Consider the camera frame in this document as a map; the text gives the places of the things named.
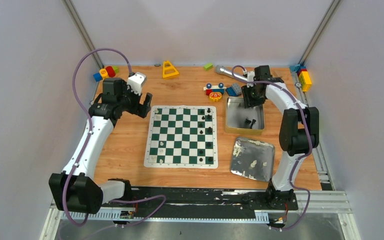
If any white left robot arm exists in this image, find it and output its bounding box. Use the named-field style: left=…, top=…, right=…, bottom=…
left=48, top=72, right=152, bottom=214

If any white right camera box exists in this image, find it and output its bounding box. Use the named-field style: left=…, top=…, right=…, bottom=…
left=246, top=71, right=255, bottom=88

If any colourful cylinder block row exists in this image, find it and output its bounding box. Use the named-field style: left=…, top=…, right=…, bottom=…
left=92, top=65, right=119, bottom=82

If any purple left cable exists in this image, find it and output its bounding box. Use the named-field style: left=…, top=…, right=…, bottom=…
left=61, top=47, right=167, bottom=238

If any yellow red blue brick tower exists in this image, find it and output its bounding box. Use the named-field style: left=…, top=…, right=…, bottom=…
left=297, top=66, right=312, bottom=92

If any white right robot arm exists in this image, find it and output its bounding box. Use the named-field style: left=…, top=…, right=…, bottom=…
left=241, top=65, right=319, bottom=209

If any green white chess mat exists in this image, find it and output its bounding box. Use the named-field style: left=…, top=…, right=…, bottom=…
left=143, top=105, right=219, bottom=169

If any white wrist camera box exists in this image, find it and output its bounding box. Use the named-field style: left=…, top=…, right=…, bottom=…
left=127, top=72, right=147, bottom=96

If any silver microphone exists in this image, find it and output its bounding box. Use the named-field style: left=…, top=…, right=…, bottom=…
left=215, top=65, right=248, bottom=83

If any metal tin lid tray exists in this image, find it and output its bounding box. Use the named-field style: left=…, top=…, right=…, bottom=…
left=230, top=136, right=275, bottom=183

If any yellow triangular frame block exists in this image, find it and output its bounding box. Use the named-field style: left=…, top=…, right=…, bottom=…
left=162, top=60, right=180, bottom=79

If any metal tin with black pieces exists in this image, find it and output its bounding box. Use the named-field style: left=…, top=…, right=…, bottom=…
left=224, top=96, right=265, bottom=136

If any grey blue brick stack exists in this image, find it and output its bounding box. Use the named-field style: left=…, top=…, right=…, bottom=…
left=226, top=83, right=242, bottom=97

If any green block near wall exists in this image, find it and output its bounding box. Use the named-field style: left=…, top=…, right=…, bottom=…
left=203, top=62, right=214, bottom=71

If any toy block car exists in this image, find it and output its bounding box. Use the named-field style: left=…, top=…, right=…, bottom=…
left=203, top=82, right=226, bottom=102

